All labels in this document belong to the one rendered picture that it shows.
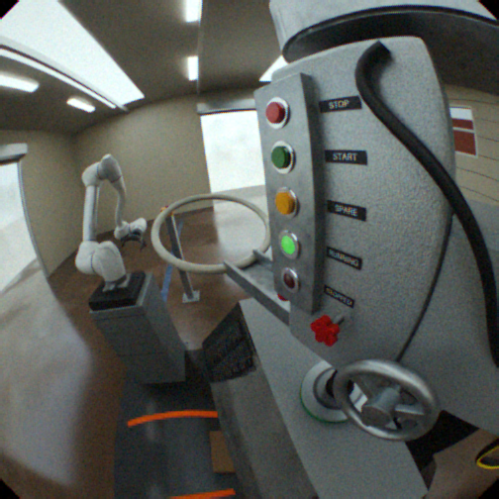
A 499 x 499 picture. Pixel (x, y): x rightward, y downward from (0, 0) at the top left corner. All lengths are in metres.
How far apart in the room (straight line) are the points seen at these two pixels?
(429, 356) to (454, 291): 0.08
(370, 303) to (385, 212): 0.10
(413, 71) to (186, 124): 7.03
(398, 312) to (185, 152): 6.93
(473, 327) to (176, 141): 7.09
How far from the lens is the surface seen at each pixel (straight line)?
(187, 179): 6.99
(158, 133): 7.20
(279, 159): 0.22
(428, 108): 0.18
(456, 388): 0.29
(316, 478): 0.61
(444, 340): 0.24
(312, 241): 0.23
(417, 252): 0.19
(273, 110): 0.23
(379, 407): 0.24
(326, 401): 0.60
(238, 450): 0.78
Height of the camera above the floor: 1.42
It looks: 25 degrees down
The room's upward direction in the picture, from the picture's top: 7 degrees counter-clockwise
